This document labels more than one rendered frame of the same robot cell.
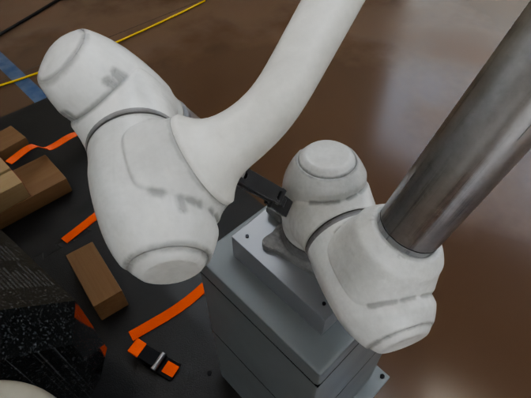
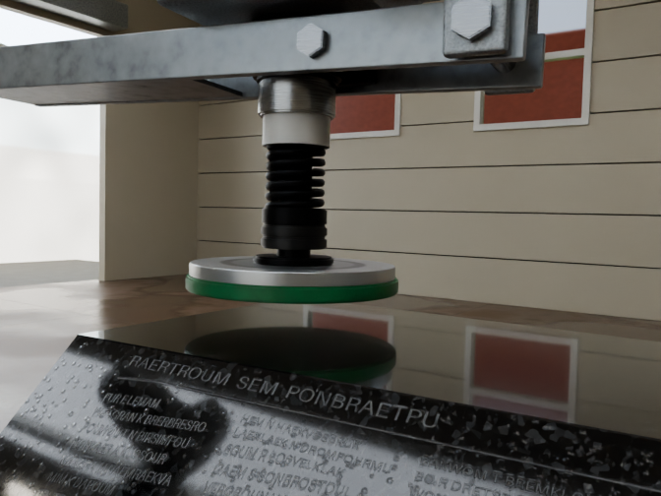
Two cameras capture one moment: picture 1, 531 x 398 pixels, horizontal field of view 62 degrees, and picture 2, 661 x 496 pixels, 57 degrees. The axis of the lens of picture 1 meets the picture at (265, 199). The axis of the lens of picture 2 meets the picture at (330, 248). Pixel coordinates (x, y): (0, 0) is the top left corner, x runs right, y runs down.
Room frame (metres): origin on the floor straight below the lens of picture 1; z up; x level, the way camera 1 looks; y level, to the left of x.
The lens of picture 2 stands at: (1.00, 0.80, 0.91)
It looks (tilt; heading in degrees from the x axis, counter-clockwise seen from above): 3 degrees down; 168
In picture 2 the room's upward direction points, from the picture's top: 1 degrees clockwise
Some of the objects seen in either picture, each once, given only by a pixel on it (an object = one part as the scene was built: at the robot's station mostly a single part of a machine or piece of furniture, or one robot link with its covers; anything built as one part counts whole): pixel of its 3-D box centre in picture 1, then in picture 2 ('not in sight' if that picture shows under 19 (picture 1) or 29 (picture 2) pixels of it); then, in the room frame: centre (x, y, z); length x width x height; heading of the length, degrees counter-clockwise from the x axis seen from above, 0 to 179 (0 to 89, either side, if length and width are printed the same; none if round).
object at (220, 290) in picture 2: not in sight; (293, 272); (0.36, 0.89, 0.85); 0.22 x 0.22 x 0.04
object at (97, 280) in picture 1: (96, 279); not in sight; (0.97, 0.71, 0.07); 0.30 x 0.12 x 0.12; 37
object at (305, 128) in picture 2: not in sight; (296, 130); (0.36, 0.89, 1.00); 0.07 x 0.07 x 0.04
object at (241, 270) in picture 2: not in sight; (293, 269); (0.36, 0.89, 0.85); 0.21 x 0.21 x 0.01
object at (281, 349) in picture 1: (302, 330); not in sight; (0.59, -0.11, 0.40); 0.50 x 0.50 x 0.80; 44
